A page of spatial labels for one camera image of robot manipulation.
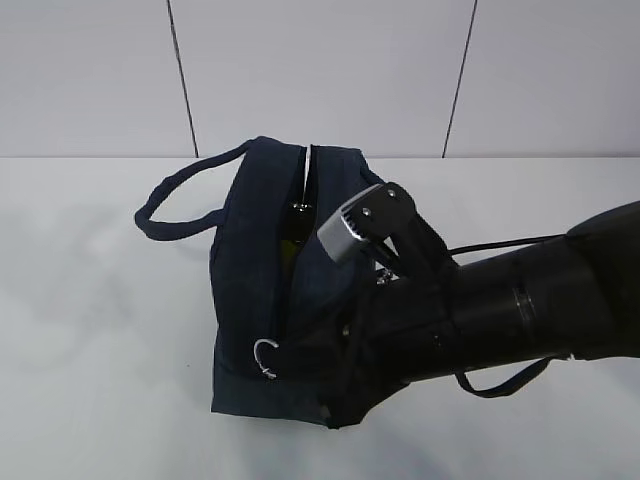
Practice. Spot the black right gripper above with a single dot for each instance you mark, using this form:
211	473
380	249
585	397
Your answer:
372	346

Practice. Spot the navy blue lunch bag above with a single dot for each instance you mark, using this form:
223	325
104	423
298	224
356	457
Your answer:
262	292

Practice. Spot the green cucumber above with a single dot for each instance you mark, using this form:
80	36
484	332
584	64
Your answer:
297	225

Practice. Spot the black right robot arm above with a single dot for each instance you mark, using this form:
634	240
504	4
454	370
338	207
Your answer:
574	295

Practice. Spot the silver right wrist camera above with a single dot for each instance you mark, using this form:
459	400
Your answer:
383	223

